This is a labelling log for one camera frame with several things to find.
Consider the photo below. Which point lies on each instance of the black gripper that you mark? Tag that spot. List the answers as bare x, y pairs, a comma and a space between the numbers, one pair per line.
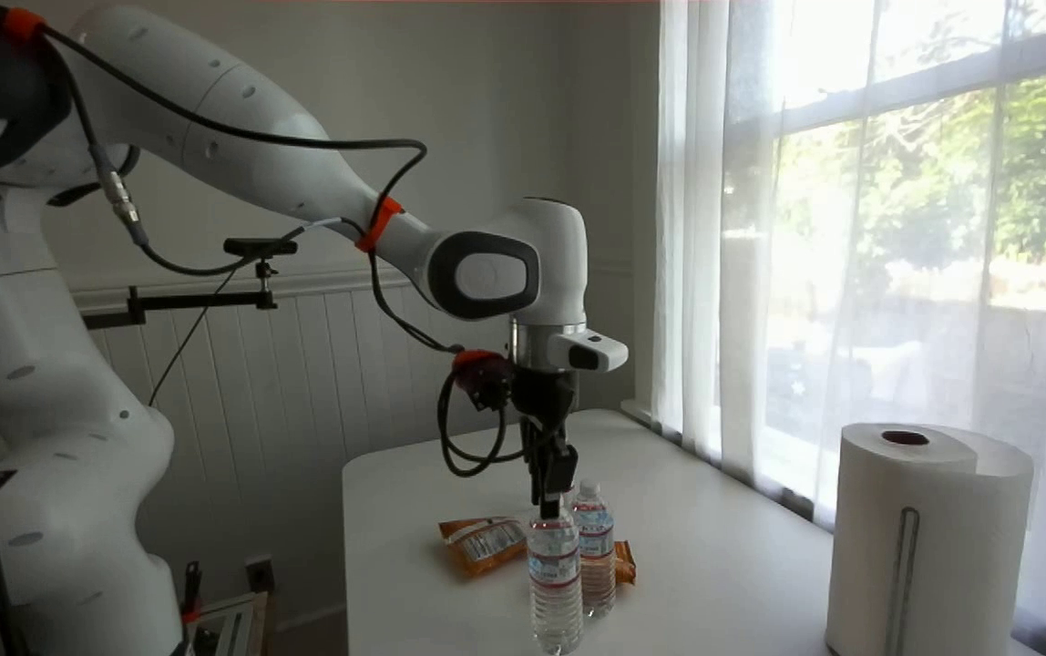
545, 396

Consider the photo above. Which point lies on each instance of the clear plastic water bottle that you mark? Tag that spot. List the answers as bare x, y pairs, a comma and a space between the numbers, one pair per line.
600, 547
557, 583

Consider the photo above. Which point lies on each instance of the orange snack packet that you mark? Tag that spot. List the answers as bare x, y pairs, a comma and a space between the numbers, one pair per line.
625, 565
479, 547

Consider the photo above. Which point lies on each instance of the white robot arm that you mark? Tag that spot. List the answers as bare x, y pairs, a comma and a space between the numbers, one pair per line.
255, 148

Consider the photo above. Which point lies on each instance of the wide sheer white curtain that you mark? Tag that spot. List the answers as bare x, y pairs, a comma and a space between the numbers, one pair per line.
691, 240

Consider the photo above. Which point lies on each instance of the white framed board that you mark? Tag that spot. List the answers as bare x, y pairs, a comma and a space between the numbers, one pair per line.
235, 623

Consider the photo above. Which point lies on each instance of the metal paper towel holder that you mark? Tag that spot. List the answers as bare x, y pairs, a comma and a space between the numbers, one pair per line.
907, 583

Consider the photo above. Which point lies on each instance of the red and black tool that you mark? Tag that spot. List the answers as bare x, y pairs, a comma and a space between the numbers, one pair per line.
191, 607

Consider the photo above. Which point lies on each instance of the white paper towel roll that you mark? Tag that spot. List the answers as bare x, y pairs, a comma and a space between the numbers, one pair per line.
973, 547

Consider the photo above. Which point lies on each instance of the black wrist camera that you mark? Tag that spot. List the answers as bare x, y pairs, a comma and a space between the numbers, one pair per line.
483, 389

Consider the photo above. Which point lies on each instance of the black stereo camera bar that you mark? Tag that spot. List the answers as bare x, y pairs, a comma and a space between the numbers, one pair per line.
259, 247

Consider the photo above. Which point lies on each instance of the white window frame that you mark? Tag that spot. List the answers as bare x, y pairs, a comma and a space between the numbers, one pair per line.
908, 89

